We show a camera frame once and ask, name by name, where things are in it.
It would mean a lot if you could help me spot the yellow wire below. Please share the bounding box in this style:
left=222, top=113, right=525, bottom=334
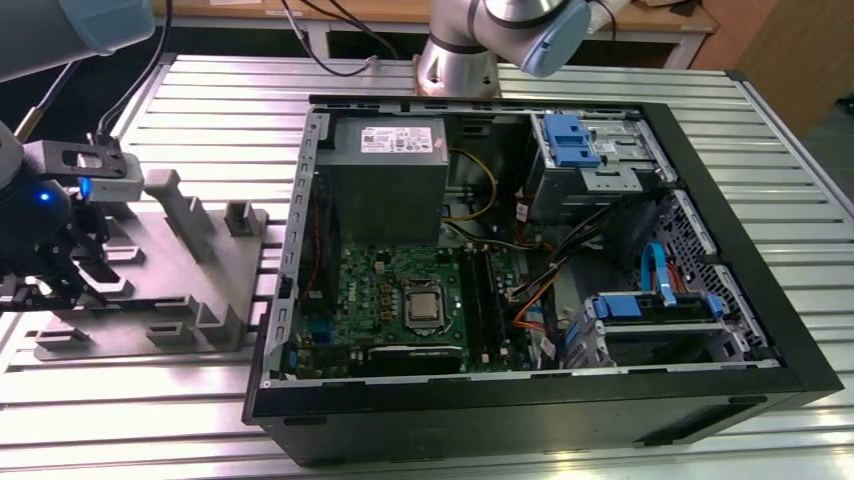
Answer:
left=441, top=147, right=500, bottom=224

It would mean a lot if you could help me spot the metal drive cage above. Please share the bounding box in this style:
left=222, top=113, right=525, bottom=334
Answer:
left=530, top=112, right=676, bottom=224

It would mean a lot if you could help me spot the wooden desk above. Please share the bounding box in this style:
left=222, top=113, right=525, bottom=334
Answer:
left=153, top=0, right=721, bottom=71

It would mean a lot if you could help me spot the black case fan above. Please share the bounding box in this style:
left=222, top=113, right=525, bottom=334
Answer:
left=306, top=169, right=342, bottom=301

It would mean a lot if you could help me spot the grey parts rack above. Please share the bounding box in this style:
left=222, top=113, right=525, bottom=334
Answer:
left=33, top=168, right=282, bottom=362

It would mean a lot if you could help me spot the orange wire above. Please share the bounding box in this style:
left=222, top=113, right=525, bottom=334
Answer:
left=512, top=297, right=560, bottom=331

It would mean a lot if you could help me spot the grey power supply unit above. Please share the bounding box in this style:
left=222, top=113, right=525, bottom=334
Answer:
left=318, top=115, right=450, bottom=247

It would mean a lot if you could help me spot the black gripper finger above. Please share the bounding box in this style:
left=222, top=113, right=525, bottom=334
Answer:
left=0, top=272, right=93, bottom=312
left=63, top=199, right=119, bottom=306

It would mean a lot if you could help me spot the green motherboard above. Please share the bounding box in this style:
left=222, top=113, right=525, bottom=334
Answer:
left=293, top=244, right=536, bottom=376

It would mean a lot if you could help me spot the hard disk in blue carrier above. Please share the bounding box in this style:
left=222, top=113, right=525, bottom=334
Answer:
left=586, top=291, right=728, bottom=329

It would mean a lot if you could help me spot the black camera cable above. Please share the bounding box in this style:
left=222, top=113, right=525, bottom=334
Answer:
left=93, top=0, right=177, bottom=151

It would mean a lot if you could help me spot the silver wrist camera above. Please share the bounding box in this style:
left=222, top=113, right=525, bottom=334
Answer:
left=77, top=151, right=146, bottom=202

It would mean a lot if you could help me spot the black wire bundle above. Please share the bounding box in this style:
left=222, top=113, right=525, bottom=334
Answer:
left=510, top=204, right=620, bottom=304

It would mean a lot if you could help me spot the brown wooden cabinet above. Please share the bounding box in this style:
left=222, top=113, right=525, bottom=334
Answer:
left=690, top=0, right=854, bottom=144

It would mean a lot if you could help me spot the blue plastic drive bracket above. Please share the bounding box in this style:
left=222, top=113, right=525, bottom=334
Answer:
left=544, top=113, right=602, bottom=169

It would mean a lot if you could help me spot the black RAM slot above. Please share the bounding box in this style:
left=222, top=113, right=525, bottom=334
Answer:
left=470, top=245, right=494, bottom=362
left=478, top=245, right=502, bottom=362

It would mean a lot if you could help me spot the black RAM stick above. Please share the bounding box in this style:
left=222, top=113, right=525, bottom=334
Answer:
left=99, top=297, right=187, bottom=307

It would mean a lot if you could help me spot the metal disk bay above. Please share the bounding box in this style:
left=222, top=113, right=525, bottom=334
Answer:
left=564, top=294, right=782, bottom=371

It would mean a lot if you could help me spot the black PC case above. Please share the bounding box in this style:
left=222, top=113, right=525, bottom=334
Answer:
left=241, top=92, right=846, bottom=469

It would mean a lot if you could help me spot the brass-tipped cable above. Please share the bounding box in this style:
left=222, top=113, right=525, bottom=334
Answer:
left=12, top=59, right=79, bottom=141

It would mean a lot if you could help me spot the black graphics card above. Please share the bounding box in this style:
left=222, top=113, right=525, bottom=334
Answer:
left=365, top=343, right=464, bottom=376

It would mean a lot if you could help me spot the blue wire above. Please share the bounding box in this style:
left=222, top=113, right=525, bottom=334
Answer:
left=640, top=242, right=680, bottom=307

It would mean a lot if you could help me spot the black cable with silver plug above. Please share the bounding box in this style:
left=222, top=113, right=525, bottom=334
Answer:
left=278, top=0, right=402, bottom=77

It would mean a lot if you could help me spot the metal CPU socket cover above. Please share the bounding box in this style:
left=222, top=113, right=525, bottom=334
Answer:
left=398, top=276, right=456, bottom=337

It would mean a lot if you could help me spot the silver CPU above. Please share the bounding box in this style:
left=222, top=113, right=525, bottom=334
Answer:
left=406, top=292, right=444, bottom=321

